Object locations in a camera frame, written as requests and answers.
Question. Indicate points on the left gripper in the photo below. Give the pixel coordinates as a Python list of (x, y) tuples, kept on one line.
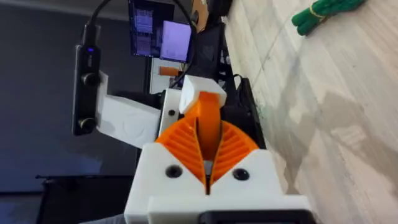
[(136, 97)]

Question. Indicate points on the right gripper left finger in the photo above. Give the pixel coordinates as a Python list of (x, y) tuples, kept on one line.
[(155, 183)]

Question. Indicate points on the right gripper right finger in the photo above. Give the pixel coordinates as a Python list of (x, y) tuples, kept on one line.
[(248, 183)]

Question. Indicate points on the green vegetable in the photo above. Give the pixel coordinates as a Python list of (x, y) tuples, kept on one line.
[(323, 14)]

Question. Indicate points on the orange tube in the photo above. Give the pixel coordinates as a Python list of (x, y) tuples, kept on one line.
[(169, 71)]

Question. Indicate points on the computer monitor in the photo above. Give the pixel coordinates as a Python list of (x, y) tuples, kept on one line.
[(158, 34)]

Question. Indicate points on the cardboard box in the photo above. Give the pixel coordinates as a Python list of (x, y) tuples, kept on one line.
[(199, 14)]

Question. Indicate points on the black rail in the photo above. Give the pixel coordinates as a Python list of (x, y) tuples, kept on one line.
[(239, 105)]

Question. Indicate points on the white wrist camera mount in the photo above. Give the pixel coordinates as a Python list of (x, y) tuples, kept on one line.
[(126, 119)]

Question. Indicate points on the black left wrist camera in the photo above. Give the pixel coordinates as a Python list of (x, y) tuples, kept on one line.
[(87, 90)]

